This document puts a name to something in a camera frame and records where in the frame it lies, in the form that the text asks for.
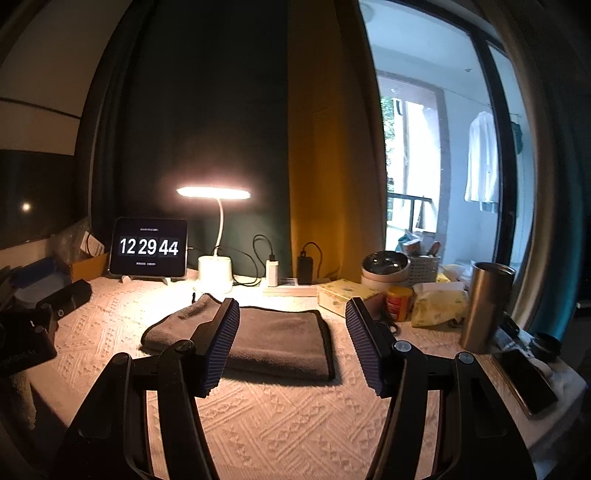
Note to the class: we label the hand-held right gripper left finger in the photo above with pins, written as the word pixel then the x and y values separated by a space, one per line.
pixel 220 347

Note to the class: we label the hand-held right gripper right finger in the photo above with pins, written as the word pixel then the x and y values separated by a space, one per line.
pixel 366 347

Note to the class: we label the grey towel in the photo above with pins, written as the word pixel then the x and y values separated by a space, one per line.
pixel 277 339

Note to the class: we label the orange lidded jar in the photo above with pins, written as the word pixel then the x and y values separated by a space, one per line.
pixel 399 302

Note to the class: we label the yellow tissue box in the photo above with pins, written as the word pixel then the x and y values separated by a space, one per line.
pixel 344 295

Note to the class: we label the stacked bowls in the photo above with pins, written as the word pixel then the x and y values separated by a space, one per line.
pixel 385 270

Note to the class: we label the yellow tissue pack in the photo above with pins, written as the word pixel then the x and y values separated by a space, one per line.
pixel 436 304

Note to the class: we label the white charger plug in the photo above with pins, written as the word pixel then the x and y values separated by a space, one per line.
pixel 272 271

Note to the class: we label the white power strip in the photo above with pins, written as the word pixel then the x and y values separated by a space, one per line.
pixel 295 287

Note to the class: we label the white textured tablecloth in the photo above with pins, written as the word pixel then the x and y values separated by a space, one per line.
pixel 286 415

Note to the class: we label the white perforated utensil holder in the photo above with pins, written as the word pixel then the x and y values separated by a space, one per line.
pixel 424 270

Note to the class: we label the black power adapter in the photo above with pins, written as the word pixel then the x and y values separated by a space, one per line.
pixel 304 268

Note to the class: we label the white desk lamp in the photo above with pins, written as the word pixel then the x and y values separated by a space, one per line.
pixel 215 230

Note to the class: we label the tablet with clock display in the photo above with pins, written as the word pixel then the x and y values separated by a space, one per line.
pixel 148 248

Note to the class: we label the steel tumbler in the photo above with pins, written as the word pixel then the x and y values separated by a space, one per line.
pixel 485 307

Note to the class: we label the cardboard box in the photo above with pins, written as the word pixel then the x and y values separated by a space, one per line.
pixel 85 261

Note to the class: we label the black case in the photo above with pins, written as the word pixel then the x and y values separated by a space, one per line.
pixel 64 297

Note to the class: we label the black smartphone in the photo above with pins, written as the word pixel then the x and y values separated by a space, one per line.
pixel 528 378

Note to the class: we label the mustard yellow curtain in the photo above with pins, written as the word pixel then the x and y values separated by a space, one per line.
pixel 334 152

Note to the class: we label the hanging white shirt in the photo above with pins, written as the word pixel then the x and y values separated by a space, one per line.
pixel 482 159

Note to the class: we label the dark green curtain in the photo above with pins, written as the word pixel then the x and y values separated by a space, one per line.
pixel 184 120

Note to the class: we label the black television screen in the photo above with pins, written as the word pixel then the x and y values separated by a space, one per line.
pixel 34 198

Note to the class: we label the black camera lens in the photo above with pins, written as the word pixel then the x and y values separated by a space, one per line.
pixel 545 346

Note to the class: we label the black camera device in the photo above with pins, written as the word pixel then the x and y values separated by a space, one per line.
pixel 25 339

